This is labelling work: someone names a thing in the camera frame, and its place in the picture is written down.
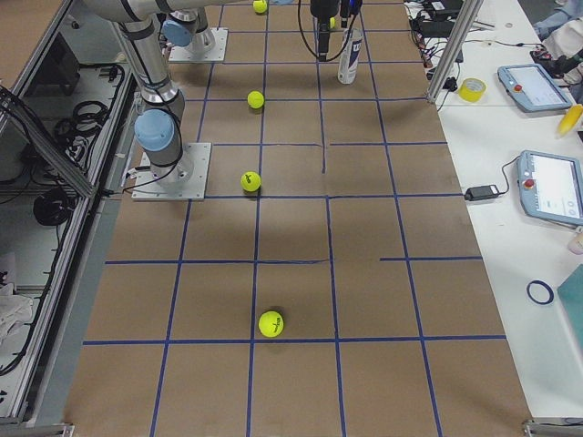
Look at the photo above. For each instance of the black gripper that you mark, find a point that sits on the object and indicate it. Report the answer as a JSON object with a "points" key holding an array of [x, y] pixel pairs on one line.
{"points": [[321, 9]]}

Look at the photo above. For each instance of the clear tennis ball can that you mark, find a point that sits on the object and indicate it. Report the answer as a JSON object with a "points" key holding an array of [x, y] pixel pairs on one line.
{"points": [[352, 42]]}

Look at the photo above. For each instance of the yellow tennis ball behind arm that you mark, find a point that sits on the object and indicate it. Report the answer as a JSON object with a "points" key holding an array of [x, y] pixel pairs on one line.
{"points": [[250, 181]]}

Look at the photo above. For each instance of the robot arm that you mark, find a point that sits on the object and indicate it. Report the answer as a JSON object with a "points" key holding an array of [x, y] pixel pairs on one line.
{"points": [[158, 127]]}

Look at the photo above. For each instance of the yellow tennis ball far left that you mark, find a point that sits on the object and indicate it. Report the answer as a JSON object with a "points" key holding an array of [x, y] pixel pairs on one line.
{"points": [[260, 7]]}

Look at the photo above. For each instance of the yellow tennis ball centre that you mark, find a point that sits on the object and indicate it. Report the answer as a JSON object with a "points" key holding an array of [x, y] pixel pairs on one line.
{"points": [[255, 99]]}

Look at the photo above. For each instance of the yellow tennis ball front right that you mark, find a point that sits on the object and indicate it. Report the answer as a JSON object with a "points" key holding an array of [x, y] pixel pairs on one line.
{"points": [[271, 324]]}

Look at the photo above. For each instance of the yellow tape roll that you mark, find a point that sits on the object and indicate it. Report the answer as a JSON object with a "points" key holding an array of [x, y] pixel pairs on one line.
{"points": [[472, 89]]}

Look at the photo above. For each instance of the far teach pendant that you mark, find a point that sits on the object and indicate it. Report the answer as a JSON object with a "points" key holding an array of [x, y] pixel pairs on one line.
{"points": [[532, 88]]}

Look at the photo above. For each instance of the teach pendant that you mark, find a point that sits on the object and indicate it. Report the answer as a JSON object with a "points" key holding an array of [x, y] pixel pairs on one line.
{"points": [[550, 187], [532, 88]]}

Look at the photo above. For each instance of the black power adapter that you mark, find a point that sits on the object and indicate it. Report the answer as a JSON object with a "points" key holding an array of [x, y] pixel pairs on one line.
{"points": [[478, 193]]}

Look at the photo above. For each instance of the yellow banana toy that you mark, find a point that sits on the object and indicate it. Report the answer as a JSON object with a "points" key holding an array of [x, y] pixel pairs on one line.
{"points": [[569, 120]]}

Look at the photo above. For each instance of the near teach pendant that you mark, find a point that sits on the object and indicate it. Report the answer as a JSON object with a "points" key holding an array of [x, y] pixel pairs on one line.
{"points": [[550, 187]]}

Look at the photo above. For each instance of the teal box corner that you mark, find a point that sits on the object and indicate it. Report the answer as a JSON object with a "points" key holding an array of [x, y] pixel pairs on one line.
{"points": [[570, 295]]}

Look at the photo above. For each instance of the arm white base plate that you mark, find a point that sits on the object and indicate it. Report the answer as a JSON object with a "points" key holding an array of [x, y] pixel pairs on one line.
{"points": [[186, 181], [208, 46]]}

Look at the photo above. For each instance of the aluminium frame post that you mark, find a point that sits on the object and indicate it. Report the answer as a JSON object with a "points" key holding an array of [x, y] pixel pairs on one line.
{"points": [[463, 23]]}

